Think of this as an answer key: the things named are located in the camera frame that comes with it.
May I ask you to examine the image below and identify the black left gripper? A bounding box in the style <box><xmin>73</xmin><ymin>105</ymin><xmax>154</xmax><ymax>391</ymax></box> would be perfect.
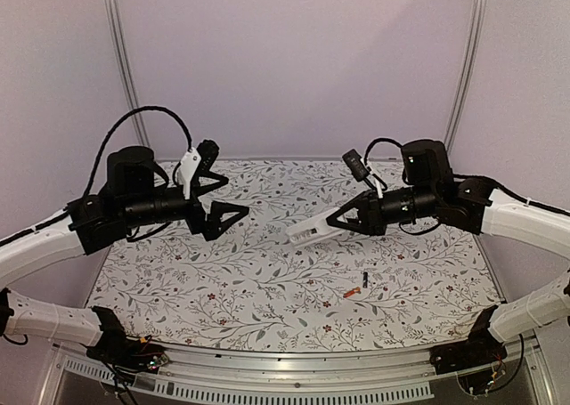
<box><xmin>123</xmin><ymin>174</ymin><xmax>250</xmax><ymax>242</ymax></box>

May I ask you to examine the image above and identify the white remote control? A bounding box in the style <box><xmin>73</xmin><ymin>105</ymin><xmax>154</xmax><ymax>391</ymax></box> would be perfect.
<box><xmin>286</xmin><ymin>207</ymin><xmax>343</xmax><ymax>247</ymax></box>

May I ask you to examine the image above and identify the orange battery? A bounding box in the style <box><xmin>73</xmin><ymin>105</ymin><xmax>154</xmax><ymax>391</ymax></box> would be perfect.
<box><xmin>343</xmin><ymin>288</ymin><xmax>362</xmax><ymax>298</ymax></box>

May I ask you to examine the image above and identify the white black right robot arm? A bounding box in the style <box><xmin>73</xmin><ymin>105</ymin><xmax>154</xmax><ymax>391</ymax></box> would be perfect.
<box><xmin>326</xmin><ymin>139</ymin><xmax>569</xmax><ymax>366</ymax></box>

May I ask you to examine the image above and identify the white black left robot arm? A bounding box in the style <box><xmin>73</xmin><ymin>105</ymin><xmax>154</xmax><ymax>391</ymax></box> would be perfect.
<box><xmin>1</xmin><ymin>140</ymin><xmax>249</xmax><ymax>364</ymax></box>

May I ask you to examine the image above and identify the floral patterned table mat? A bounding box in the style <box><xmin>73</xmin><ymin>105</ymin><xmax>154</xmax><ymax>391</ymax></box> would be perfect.
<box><xmin>88</xmin><ymin>160</ymin><xmax>501</xmax><ymax>352</ymax></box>

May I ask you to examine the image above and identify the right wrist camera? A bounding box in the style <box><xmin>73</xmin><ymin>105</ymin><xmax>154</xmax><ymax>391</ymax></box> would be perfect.
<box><xmin>342</xmin><ymin>149</ymin><xmax>387</xmax><ymax>198</ymax></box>

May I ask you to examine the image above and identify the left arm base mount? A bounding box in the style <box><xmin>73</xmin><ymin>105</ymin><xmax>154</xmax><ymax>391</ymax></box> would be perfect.
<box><xmin>86</xmin><ymin>306</ymin><xmax>169</xmax><ymax>373</ymax></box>

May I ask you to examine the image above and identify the aluminium front rail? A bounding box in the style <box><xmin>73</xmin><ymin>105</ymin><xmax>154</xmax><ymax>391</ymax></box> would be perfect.
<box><xmin>37</xmin><ymin>334</ymin><xmax>559</xmax><ymax>404</ymax></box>

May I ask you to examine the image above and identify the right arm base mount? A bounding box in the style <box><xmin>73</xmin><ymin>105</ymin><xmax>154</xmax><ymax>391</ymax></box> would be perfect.
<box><xmin>429</xmin><ymin>305</ymin><xmax>507</xmax><ymax>396</ymax></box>

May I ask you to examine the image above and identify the left metal frame post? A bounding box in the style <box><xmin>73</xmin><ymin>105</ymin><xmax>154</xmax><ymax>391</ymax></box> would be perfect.
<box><xmin>101</xmin><ymin>0</ymin><xmax>151</xmax><ymax>148</ymax></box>

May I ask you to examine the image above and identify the metal frame post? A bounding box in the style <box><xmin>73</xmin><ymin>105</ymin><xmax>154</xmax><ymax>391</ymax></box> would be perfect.
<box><xmin>444</xmin><ymin>0</ymin><xmax>487</xmax><ymax>151</ymax></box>
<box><xmin>101</xmin><ymin>0</ymin><xmax>151</xmax><ymax>148</ymax></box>

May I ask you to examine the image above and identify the right metal frame post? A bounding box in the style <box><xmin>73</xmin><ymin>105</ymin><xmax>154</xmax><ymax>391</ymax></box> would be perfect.
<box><xmin>444</xmin><ymin>0</ymin><xmax>487</xmax><ymax>151</ymax></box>

